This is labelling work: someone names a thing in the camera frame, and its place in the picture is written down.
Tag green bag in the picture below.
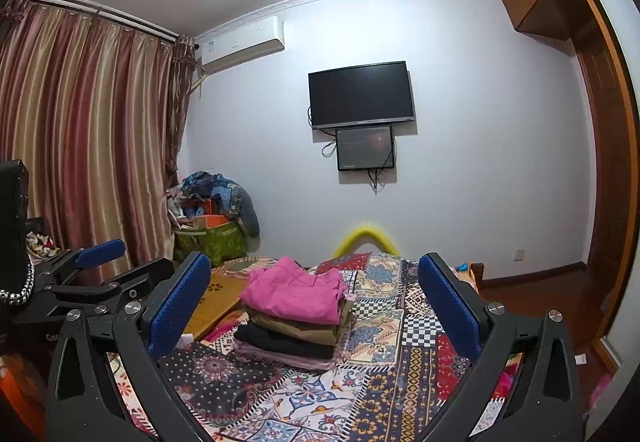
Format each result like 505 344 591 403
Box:
174 217 250 268

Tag black wall television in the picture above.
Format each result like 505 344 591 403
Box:
307 60 417 131

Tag yellow foam tube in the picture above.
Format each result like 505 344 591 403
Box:
332 222 401 259

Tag small black monitor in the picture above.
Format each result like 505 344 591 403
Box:
336 124 396 172

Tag pink pants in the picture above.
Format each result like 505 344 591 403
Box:
240 256 350 325

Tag pile of colourful cloths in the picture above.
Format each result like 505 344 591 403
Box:
167 171 261 239

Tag curtain rail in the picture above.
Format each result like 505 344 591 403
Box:
27 0 182 43

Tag striped pink curtain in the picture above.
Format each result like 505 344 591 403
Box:
0 0 199 283

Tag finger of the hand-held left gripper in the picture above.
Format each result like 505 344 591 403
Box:
35 239 127 291
50 257 176 311

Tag black folded pants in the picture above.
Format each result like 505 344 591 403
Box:
232 322 347 361

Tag olive folded pants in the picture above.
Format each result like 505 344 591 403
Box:
247 294 357 346

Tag white air conditioner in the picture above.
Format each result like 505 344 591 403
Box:
194 16 286 75

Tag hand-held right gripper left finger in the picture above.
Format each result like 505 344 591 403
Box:
45 252 216 442

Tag patchwork printed blanket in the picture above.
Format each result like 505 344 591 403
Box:
107 252 527 442

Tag black coiled cable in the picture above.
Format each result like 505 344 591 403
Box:
0 254 37 309

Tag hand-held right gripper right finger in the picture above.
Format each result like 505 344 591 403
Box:
417 252 586 442

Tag orange cloth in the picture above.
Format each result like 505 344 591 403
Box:
0 352 47 439

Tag lilac folded garment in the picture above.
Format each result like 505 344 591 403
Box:
231 336 352 371

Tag patterned cloth item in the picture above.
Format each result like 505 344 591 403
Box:
26 231 64 259

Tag orange floral mat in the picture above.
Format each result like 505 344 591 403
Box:
182 267 262 344

